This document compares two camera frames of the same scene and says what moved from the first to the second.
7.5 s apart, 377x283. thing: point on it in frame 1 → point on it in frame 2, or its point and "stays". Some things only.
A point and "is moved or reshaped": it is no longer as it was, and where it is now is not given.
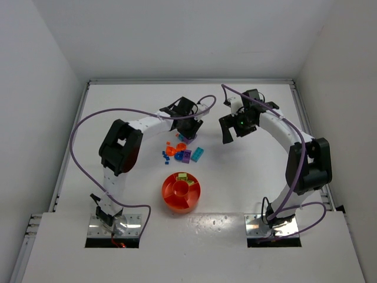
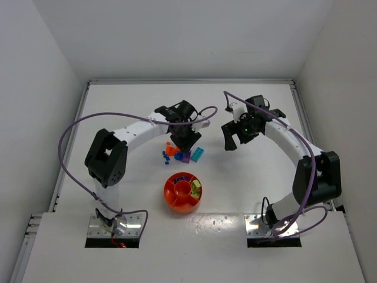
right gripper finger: (241, 132) → (245, 138)
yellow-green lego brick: (182, 176) → (195, 184)
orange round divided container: (181, 192) stays
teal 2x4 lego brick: (197, 154) stays
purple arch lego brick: (187, 156) stays
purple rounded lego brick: (188, 141) is moved or reshaped
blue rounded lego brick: (179, 155) stays
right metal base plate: (255, 228) stays
